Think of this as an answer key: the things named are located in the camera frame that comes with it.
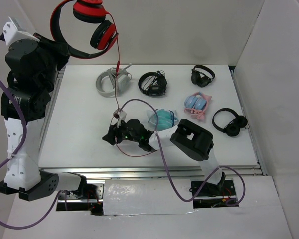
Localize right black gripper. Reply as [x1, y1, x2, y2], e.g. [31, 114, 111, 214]
[103, 119, 141, 145]

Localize thin red headphone cable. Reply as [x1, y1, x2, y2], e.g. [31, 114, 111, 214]
[108, 13, 156, 158]

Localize red black headphones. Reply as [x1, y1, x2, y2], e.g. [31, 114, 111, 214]
[50, 0, 119, 59]

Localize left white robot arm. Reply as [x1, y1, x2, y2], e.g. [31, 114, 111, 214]
[0, 33, 88, 201]

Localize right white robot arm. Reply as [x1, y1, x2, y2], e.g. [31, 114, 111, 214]
[102, 119, 225, 195]

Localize white grey headphones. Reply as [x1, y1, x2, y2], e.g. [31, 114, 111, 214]
[95, 63, 132, 98]

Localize teal white headphones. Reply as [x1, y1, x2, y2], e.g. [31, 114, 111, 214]
[147, 109, 179, 131]

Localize pink blue cat-ear headphones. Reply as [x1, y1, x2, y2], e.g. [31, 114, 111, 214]
[184, 92, 212, 122]

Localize black folded headphones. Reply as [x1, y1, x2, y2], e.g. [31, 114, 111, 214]
[191, 65, 215, 88]

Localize black thin-band headphones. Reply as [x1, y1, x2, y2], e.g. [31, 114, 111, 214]
[212, 108, 249, 137]

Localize white foil-edged panel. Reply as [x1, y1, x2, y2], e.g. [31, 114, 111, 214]
[103, 179, 194, 216]

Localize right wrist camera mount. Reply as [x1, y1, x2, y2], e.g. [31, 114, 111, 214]
[113, 109, 127, 128]

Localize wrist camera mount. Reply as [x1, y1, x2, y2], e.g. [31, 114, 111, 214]
[3, 16, 39, 47]
[113, 109, 127, 128]

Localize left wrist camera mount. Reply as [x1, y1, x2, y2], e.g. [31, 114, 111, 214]
[3, 16, 39, 47]

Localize black wired headphones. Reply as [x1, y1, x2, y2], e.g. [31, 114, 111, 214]
[138, 70, 167, 97]

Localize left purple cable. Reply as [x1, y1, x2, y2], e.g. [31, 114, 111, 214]
[0, 33, 65, 230]

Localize aluminium rail frame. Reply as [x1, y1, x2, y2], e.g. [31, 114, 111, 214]
[39, 65, 262, 179]

